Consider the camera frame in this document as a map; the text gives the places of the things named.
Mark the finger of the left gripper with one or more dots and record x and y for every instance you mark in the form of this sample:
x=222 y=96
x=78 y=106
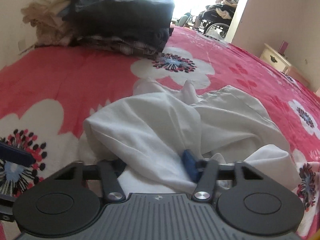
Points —
x=15 y=155

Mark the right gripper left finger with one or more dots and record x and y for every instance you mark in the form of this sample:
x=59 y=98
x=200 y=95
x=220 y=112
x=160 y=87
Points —
x=111 y=189

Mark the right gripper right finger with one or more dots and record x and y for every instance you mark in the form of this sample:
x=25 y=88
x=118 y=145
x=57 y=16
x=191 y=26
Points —
x=204 y=173

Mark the white shirt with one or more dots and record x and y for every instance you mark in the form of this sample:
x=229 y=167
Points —
x=150 y=130

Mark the dark folded clothes stack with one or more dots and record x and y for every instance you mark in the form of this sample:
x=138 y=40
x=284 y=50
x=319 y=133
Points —
x=130 y=27

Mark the wheelchair with clothes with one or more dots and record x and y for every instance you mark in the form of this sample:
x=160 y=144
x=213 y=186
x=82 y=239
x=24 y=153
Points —
x=216 y=17

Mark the red floral blanket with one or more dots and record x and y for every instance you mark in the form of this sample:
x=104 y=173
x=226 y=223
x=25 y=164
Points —
x=47 y=94

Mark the cream nightstand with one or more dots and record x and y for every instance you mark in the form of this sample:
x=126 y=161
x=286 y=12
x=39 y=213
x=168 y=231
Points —
x=274 y=59

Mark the pink cup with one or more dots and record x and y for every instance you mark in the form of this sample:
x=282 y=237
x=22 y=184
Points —
x=283 y=48

